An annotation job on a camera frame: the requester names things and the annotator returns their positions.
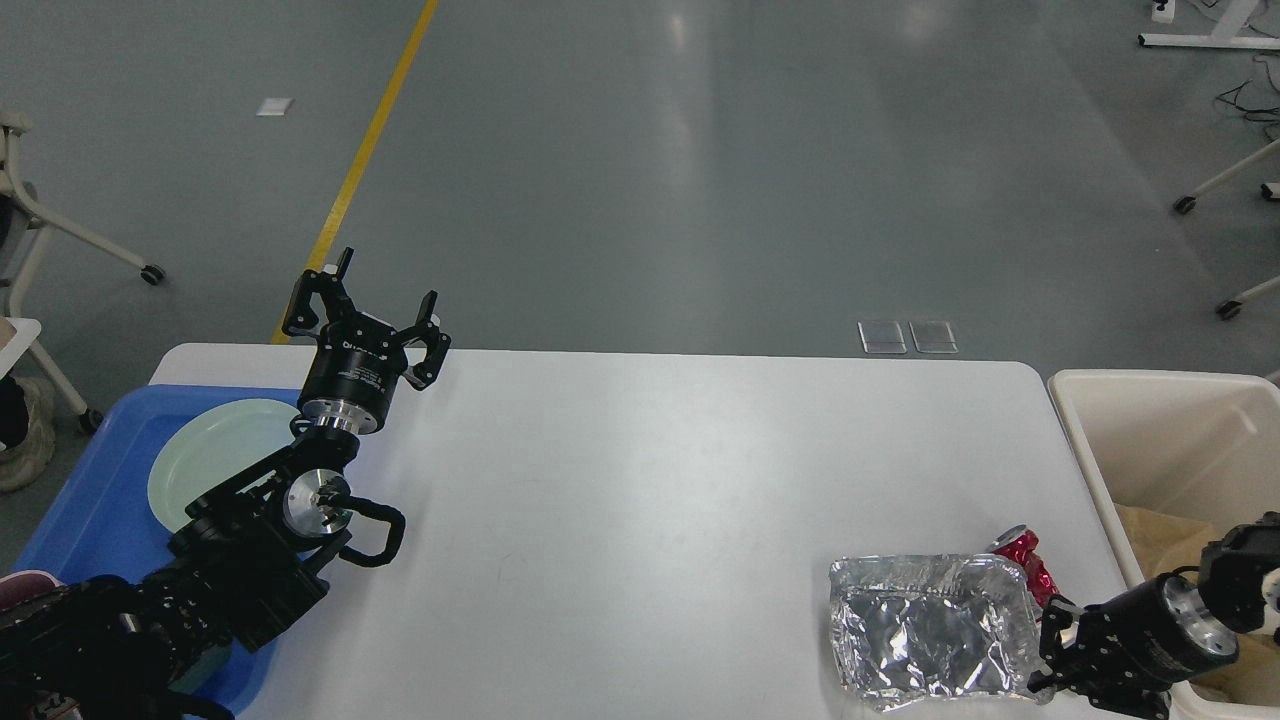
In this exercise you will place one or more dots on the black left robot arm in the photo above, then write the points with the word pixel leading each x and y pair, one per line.
pixel 247 564

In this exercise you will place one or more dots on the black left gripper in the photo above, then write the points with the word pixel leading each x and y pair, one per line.
pixel 349 385

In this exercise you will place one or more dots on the brown paper bag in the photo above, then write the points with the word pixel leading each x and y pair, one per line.
pixel 1162 542

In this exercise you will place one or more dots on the red snack wrapper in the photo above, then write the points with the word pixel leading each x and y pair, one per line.
pixel 1019 545

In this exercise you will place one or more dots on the white sack on floor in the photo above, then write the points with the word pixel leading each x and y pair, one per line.
pixel 27 435

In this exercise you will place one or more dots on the small clear floor plate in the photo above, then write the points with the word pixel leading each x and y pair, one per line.
pixel 882 338

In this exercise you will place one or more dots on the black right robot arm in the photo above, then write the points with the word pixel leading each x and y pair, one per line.
pixel 1237 576

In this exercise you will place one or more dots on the blue plastic tray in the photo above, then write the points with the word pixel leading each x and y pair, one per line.
pixel 101 523

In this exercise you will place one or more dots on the white rolling chair left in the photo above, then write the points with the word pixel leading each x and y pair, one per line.
pixel 15 126

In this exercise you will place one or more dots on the aluminium foil tray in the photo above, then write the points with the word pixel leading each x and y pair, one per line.
pixel 910 628

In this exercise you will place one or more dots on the beige plastic bin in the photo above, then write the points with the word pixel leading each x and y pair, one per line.
pixel 1194 445

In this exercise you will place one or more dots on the pink mug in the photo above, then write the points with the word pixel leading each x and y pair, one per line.
pixel 25 585

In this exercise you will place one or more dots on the white table base far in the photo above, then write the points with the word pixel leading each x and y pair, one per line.
pixel 1209 25

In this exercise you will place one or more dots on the light green plate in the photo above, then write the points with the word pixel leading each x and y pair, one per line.
pixel 211 448

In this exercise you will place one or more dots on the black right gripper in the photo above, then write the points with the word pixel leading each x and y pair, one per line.
pixel 1157 634

